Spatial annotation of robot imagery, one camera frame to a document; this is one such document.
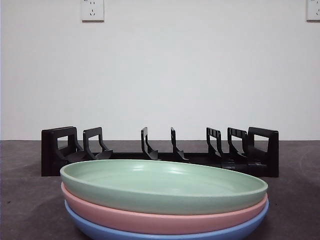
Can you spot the green round plate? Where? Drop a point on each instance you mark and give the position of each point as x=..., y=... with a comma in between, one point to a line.
x=162, y=195

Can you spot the pink round plate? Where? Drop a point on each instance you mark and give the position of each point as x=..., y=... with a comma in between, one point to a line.
x=150, y=222

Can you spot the blue round plate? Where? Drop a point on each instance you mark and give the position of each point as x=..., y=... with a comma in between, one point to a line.
x=100, y=230

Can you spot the black plastic dish rack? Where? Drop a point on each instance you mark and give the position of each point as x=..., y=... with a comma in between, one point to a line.
x=272, y=155

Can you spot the white wall socket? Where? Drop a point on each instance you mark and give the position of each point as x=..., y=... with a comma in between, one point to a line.
x=92, y=11
x=313, y=10

